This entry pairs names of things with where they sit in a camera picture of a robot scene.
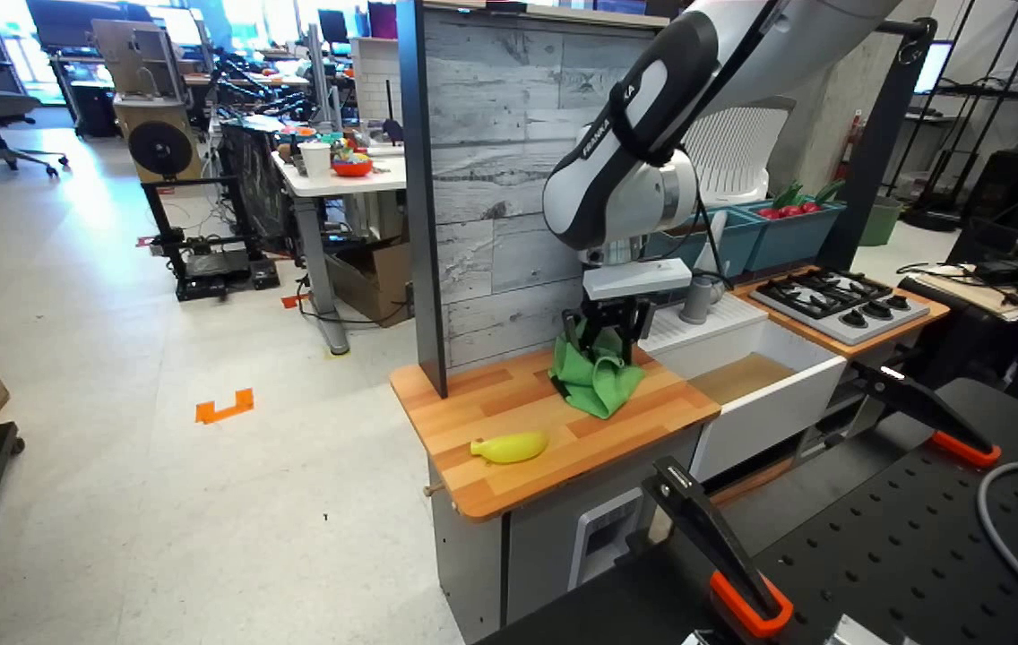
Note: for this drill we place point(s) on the red fire extinguisher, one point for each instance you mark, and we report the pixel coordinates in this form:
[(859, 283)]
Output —
[(851, 147)]

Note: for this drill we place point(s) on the white desk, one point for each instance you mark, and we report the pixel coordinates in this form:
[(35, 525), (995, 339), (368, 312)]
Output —
[(333, 183)]

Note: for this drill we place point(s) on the dark cluttered side table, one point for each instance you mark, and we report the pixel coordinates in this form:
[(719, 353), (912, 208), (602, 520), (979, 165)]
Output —
[(1012, 228)]

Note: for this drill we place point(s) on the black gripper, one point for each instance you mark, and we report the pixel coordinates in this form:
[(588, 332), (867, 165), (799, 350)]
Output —
[(618, 322)]

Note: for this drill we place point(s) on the black frame 3D printer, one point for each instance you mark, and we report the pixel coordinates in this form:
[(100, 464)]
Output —
[(163, 144)]

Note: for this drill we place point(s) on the green waste bin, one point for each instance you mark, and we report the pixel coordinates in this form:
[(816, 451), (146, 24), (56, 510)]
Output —
[(884, 222)]

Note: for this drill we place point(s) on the red bowl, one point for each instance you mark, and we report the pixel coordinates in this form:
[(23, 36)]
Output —
[(352, 170)]

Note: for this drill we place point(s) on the white cup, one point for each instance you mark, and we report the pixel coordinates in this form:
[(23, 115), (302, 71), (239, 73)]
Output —
[(314, 159)]

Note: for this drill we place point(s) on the white chair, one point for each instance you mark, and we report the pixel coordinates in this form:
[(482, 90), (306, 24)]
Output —
[(748, 161)]

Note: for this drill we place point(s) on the black perforated workbench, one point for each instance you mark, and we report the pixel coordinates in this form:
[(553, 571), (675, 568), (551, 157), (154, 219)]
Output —
[(916, 538)]

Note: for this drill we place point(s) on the teal storage bin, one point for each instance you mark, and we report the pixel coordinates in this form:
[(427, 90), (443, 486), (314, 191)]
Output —
[(773, 245)]

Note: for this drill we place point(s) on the green towel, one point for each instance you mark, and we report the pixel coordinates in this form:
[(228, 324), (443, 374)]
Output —
[(599, 387)]

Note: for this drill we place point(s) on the yellow toy banana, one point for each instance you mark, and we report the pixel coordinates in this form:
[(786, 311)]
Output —
[(511, 451)]

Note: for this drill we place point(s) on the grey faucet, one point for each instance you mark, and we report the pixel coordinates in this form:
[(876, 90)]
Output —
[(701, 306)]

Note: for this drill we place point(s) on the grey stove top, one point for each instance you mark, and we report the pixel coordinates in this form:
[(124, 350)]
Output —
[(845, 306)]

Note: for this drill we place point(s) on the orange floor marker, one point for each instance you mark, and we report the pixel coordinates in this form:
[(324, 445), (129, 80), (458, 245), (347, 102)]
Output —
[(222, 409)]

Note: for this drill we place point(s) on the black metal frame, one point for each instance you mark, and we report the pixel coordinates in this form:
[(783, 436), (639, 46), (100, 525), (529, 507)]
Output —
[(413, 181)]

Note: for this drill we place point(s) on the white wrist mount plate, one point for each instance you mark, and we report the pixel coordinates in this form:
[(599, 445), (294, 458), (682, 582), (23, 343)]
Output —
[(636, 280)]

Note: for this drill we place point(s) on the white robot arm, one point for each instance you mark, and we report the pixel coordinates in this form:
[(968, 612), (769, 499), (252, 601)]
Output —
[(630, 201)]

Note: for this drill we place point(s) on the white sink basin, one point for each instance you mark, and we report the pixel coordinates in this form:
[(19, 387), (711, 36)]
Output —
[(760, 436)]

